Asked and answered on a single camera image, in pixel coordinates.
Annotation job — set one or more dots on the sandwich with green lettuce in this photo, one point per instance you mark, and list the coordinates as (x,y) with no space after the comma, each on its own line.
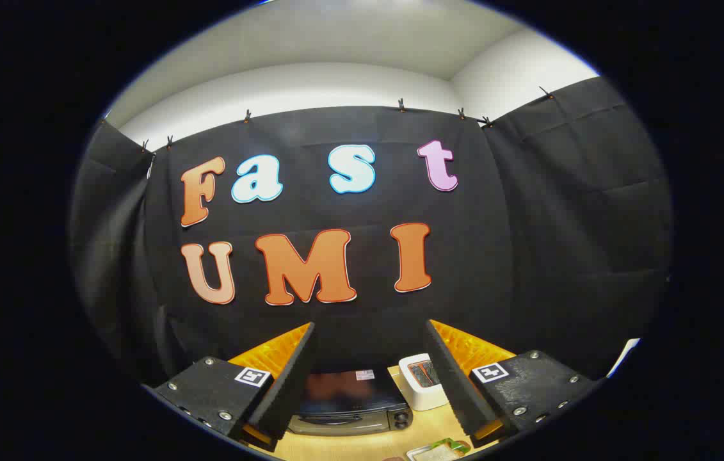
(450,444)

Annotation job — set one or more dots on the white pop-up toaster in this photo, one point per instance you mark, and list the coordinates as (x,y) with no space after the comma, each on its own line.
(418,396)

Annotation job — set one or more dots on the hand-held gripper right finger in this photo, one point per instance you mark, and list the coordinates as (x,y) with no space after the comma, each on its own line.
(448,378)

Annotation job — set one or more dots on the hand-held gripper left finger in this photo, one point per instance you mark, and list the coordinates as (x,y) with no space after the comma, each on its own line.
(294,378)

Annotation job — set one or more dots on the white rectangular tray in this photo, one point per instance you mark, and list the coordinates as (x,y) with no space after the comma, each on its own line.
(419,453)

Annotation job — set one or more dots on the black toaster oven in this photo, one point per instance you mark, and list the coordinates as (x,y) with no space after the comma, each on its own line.
(349,400)

